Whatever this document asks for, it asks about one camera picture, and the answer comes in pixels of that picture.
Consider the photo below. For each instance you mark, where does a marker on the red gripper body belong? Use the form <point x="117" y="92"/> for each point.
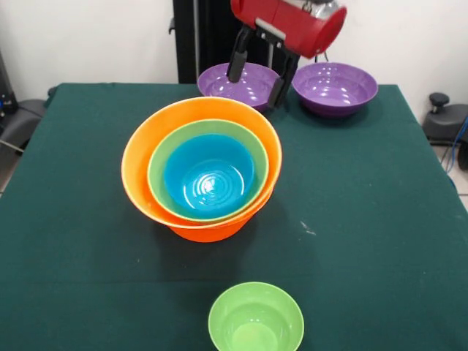
<point x="292" y="25"/>

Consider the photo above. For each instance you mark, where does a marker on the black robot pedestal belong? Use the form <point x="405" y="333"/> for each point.
<point x="204" y="33"/>

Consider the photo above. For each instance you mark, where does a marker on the large orange plastic bowl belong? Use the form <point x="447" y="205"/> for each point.
<point x="212" y="232"/>
<point x="139" y="164"/>

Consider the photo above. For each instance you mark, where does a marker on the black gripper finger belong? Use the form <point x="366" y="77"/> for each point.
<point x="282" y="82"/>
<point x="238" y="58"/>

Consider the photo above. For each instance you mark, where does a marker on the small green plastic bowl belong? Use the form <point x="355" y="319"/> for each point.
<point x="256" y="318"/>

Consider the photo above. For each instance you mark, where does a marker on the black round knob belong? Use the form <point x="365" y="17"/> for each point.
<point x="438" y="99"/>

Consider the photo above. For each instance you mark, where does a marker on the dark brown rounded base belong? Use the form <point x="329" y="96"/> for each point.
<point x="444" y="124"/>

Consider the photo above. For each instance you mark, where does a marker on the dark green tablecloth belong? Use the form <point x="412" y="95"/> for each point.
<point x="73" y="183"/>

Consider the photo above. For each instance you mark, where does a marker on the purple plastic bowl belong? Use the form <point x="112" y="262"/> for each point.
<point x="334" y="87"/>
<point x="252" y="87"/>

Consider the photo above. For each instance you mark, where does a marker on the black device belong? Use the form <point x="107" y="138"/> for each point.
<point x="7" y="91"/>

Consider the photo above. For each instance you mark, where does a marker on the medium green plastic bowl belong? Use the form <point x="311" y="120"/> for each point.
<point x="157" y="175"/>

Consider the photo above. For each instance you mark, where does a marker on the small blue plastic bowl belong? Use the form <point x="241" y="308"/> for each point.
<point x="208" y="175"/>

